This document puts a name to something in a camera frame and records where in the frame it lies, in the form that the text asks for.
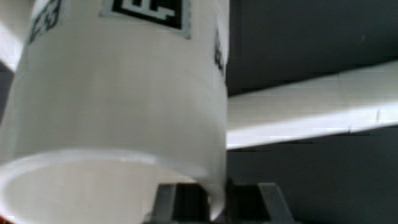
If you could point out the white lamp shade cone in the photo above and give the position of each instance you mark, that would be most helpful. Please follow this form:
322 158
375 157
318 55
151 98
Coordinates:
114 121

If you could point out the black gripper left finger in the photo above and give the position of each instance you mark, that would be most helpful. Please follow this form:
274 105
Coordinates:
181 205

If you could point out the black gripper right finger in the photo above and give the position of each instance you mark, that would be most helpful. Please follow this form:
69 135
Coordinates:
256 204

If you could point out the white front fence rail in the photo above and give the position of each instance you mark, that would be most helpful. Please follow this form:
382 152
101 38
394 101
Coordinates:
331 105

